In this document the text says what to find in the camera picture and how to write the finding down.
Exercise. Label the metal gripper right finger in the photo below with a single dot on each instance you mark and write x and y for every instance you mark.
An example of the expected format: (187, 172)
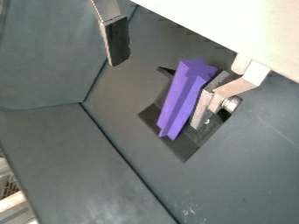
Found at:
(219, 94)

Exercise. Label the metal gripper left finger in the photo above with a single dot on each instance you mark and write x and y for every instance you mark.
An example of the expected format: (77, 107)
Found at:
(113, 30)

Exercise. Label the purple star-profile bar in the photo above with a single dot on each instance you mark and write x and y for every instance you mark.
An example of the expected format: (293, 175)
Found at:
(191, 76)

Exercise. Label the black curved fixture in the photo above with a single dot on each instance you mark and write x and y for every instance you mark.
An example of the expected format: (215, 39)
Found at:
(191, 139)

